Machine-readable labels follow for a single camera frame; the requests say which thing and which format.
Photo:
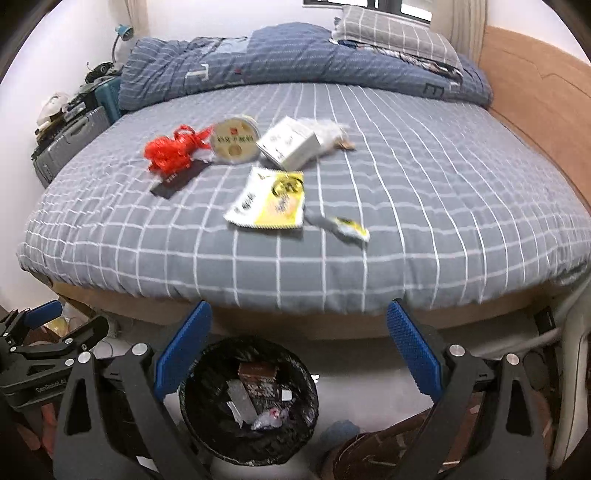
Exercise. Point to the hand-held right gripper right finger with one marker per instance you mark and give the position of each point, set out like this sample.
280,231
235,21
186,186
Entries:
415,350

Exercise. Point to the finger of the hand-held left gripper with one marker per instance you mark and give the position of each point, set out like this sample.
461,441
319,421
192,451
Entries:
41,314
69,339

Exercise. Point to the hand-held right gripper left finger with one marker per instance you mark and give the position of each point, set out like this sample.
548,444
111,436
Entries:
182,350

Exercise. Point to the black trash bin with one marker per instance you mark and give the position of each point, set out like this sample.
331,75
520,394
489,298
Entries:
198,415

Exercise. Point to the white tissue paper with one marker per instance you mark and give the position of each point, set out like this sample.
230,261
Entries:
240,401

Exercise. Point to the brown snack box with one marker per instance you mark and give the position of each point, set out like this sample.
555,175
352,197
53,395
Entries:
256,378

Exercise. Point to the clear bag with pink contents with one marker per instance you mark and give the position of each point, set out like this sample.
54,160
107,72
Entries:
268,417

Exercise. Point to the small yellow torn wrapper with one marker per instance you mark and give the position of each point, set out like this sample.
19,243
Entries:
341,226

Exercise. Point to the dark brown card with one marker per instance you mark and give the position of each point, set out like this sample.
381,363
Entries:
178,180

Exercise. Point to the yellow snack packet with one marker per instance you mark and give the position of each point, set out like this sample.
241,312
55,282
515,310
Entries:
265,198

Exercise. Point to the red plastic bag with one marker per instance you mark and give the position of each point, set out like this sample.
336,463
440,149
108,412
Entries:
171,147

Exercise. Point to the yellow yogurt cup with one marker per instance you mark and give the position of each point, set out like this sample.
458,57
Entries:
233,141

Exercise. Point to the white cardboard box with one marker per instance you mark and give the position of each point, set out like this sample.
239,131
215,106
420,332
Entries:
286,143

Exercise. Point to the brown slipper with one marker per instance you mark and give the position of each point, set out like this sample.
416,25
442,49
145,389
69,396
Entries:
383,447

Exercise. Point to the blue cloth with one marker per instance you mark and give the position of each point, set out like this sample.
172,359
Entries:
339,433

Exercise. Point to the grey suitcase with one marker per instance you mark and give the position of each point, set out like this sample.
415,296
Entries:
69,143

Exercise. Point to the white helmet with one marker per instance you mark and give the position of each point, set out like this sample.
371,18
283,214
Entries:
53,106

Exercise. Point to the teal plastic box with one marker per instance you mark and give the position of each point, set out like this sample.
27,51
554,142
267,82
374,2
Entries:
108,99

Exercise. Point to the black clutter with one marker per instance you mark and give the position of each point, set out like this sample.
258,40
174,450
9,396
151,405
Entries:
99,71

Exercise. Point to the wooden headboard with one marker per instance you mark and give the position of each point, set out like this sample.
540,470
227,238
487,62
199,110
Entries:
545,106

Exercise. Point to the printed pillow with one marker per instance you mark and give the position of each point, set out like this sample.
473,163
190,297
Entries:
429,64

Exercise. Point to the blue desk lamp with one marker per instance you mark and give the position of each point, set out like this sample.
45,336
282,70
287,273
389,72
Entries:
124,31

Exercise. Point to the beige curtain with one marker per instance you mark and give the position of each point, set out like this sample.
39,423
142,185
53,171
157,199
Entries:
466,27
137,18

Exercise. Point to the blue striped quilt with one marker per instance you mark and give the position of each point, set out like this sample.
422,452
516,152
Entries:
300,60

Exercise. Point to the grey checked pillow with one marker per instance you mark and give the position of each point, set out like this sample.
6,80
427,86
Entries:
397,32

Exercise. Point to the dark framed window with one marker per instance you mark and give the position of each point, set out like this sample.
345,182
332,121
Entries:
415,7

